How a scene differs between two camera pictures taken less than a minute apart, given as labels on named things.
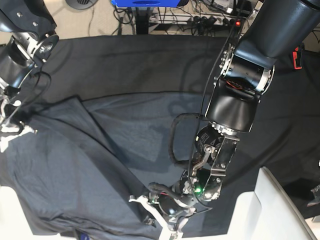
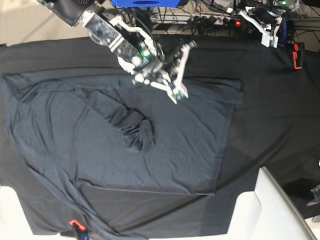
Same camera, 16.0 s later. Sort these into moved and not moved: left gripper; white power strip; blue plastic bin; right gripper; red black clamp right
Moved: right gripper; left gripper
Not moved: white power strip; blue plastic bin; red black clamp right
